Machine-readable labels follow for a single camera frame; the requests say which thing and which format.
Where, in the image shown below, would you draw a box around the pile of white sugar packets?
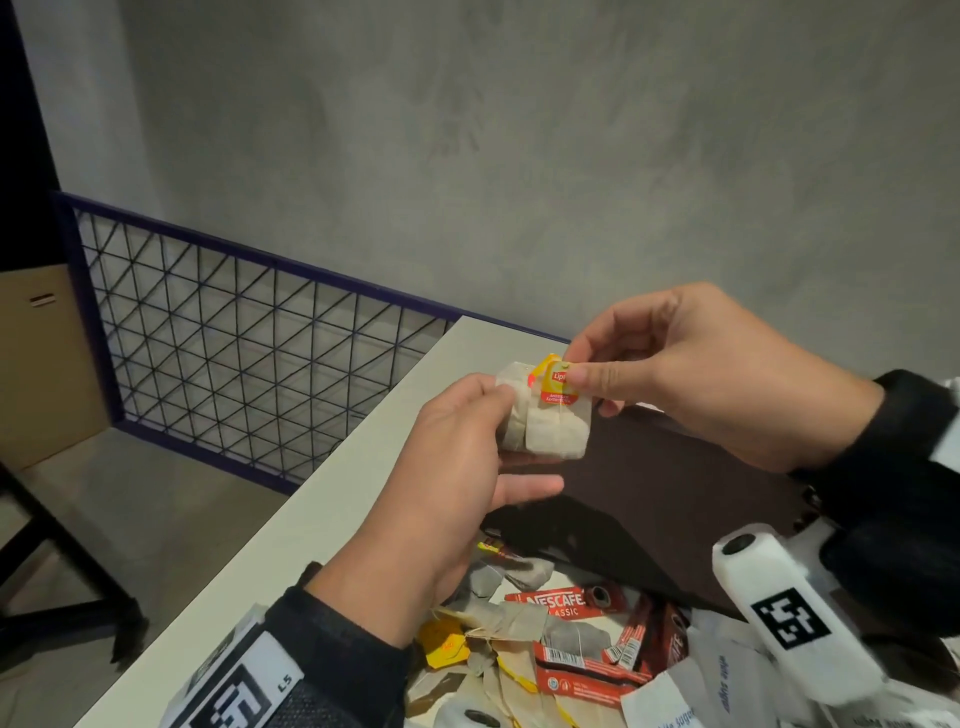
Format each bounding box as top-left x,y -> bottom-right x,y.
620,607 -> 960,728

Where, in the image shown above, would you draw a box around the black wristband white markers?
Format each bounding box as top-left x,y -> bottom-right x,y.
161,562 -> 414,728
794,369 -> 960,639

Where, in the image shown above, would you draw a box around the white tea bag yellow tag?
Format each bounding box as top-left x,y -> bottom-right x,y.
494,353 -> 595,463

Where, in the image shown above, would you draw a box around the person's left hand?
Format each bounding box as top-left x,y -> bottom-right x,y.
305,372 -> 565,650

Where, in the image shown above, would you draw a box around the brown plastic tray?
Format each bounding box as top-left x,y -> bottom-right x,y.
479,401 -> 819,616

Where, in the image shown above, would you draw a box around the person's right hand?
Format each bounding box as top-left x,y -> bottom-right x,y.
562,282 -> 886,474

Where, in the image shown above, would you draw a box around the dark cabinet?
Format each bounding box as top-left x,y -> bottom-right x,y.
0,0 -> 61,273

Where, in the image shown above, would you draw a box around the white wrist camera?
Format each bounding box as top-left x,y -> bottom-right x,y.
710,522 -> 890,706
433,693 -> 519,728

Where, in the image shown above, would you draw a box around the pile of tea bags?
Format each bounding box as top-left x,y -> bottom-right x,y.
404,536 -> 624,728

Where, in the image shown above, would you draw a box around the purple metal mesh railing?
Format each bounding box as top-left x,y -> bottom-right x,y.
52,191 -> 571,496

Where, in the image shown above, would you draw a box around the black metal table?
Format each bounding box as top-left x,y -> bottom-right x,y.
0,461 -> 148,669

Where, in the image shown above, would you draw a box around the red Nescafe coffee sachets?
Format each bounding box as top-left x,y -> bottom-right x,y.
476,536 -> 691,710

